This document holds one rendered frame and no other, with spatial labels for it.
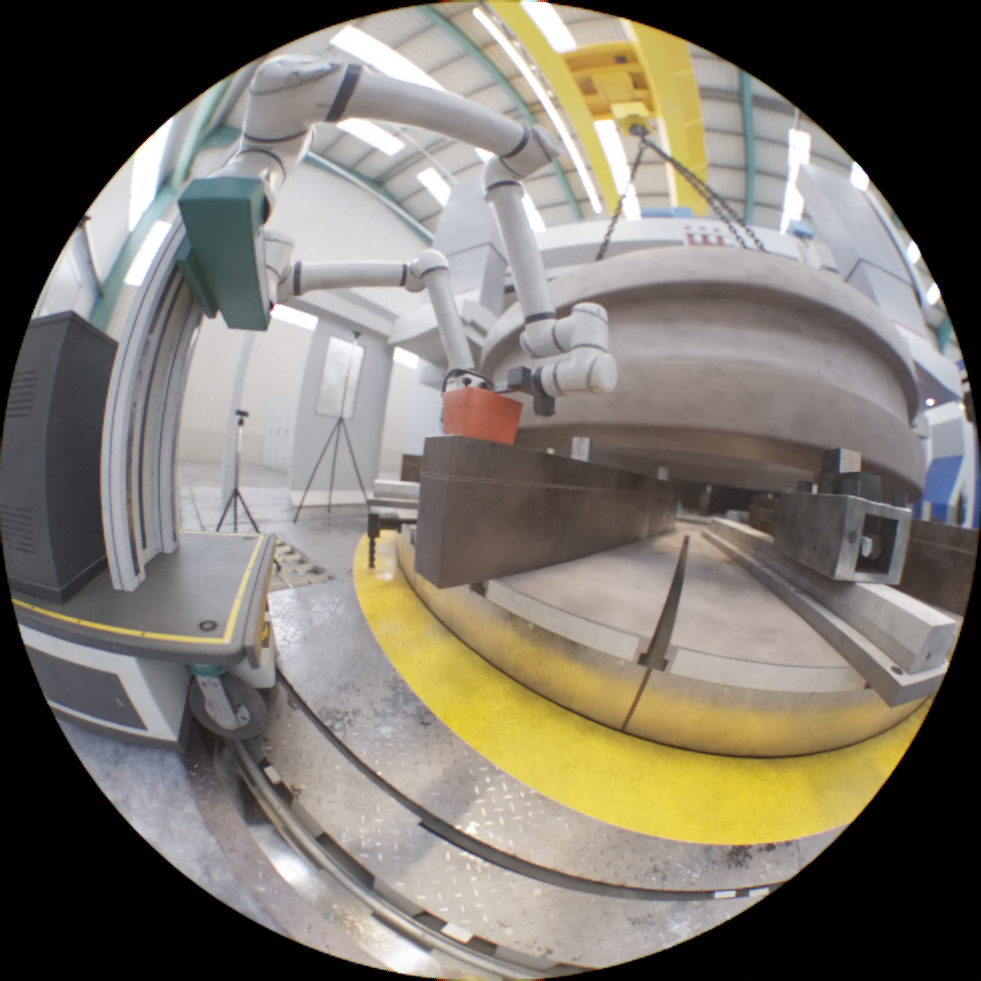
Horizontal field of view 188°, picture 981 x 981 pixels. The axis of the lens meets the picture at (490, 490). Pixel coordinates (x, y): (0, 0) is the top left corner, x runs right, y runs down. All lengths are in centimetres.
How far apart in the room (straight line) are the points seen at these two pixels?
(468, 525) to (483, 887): 78
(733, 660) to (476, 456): 75
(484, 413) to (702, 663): 77
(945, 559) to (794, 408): 128
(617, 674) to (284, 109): 134
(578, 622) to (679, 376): 93
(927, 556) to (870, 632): 121
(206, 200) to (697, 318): 161
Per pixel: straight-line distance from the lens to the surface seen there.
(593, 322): 71
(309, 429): 372
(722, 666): 72
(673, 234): 815
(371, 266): 132
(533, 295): 80
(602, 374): 64
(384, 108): 76
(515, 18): 1092
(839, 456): 119
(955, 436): 680
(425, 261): 124
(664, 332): 149
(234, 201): 64
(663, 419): 119
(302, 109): 73
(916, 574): 211
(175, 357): 98
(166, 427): 95
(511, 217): 90
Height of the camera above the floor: 62
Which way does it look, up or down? 4 degrees down
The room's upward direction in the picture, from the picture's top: 6 degrees clockwise
